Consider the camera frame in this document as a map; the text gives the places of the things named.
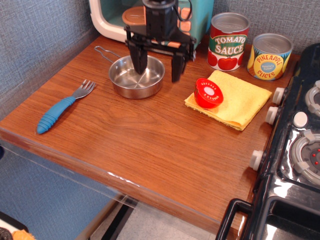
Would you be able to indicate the pineapple slices can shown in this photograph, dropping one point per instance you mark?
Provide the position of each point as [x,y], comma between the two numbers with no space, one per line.
[269,56]

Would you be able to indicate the blue handled fork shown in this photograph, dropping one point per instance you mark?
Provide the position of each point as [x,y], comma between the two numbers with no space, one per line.
[52,115]

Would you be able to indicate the orange plush toy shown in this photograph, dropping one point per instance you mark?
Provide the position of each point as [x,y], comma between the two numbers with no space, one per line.
[5,234]

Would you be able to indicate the red toy tomato half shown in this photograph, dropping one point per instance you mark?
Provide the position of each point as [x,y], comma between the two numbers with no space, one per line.
[207,94]

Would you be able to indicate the tomato sauce can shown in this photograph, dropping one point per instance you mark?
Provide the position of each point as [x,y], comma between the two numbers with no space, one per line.
[227,41]

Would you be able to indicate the yellow folded cloth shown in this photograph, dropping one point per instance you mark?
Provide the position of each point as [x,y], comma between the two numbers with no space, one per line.
[241,101]

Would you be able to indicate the orange toy plate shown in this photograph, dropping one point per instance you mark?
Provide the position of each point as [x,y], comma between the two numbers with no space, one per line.
[134,16]

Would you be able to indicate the teal toy microwave oven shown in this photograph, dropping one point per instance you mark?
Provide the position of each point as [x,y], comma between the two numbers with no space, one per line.
[106,16]

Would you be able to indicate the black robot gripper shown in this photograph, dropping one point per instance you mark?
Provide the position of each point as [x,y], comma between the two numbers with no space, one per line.
[160,34]

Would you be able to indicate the black toy stove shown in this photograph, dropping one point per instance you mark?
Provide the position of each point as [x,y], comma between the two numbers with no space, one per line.
[286,193]

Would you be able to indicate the silver steel pot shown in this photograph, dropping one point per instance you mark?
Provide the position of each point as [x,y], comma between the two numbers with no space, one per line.
[127,82]

